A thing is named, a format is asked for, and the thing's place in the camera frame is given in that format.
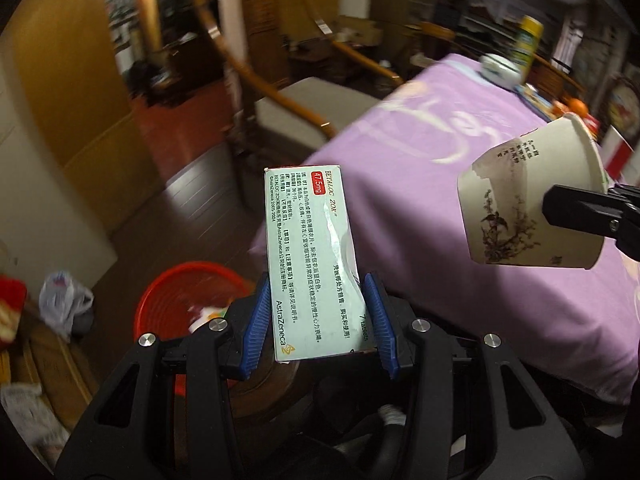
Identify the white paper cup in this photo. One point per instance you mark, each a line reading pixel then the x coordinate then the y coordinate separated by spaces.
pixel 501 197

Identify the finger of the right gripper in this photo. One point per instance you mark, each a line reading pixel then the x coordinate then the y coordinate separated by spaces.
pixel 614 213

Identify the purple smile tablecloth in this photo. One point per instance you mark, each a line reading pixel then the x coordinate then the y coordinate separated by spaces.
pixel 438 189

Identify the red white box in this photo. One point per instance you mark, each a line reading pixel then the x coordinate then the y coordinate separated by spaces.
pixel 615 155

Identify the wooden armchair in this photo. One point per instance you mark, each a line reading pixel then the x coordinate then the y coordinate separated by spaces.
pixel 283 121

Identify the blue fruit plate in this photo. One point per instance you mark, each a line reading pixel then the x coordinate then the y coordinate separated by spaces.
pixel 535 102

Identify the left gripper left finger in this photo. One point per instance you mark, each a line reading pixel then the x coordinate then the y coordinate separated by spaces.
pixel 164 412

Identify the red trash bin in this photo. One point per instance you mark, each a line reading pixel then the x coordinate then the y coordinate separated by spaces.
pixel 186 297

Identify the yellow cylindrical can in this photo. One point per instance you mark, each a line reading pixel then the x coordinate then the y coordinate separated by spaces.
pixel 526 44

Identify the white ceramic lidded jar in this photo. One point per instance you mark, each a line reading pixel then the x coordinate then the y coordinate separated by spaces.
pixel 500 71

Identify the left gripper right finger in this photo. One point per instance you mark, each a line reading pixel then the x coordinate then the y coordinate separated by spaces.
pixel 472 409

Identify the orange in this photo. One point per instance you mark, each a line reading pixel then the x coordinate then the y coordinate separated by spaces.
pixel 578 107

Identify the white medicine box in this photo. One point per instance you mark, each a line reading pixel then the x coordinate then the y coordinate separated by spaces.
pixel 318 310

